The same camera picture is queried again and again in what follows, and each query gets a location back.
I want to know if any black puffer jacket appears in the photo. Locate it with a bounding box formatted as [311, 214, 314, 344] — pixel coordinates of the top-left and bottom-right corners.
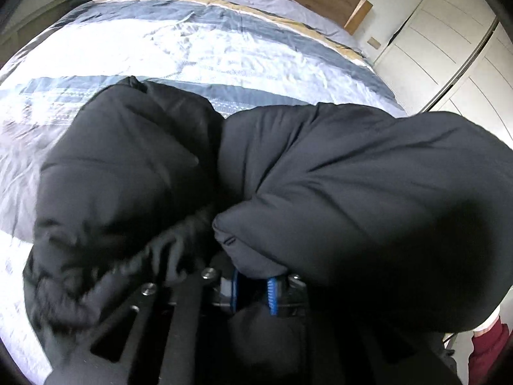
[23, 77, 512, 384]

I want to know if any red sleeve forearm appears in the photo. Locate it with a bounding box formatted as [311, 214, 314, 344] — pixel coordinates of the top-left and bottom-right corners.
[468, 314, 512, 384]

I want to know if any striped blue white duvet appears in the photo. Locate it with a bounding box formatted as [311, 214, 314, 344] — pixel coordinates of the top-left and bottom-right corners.
[1, 0, 405, 384]

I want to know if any white wardrobe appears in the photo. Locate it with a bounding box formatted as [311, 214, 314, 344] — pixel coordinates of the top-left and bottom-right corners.
[375, 0, 512, 144]

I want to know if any beige wall switch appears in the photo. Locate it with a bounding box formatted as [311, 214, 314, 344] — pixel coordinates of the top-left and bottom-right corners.
[367, 37, 382, 50]

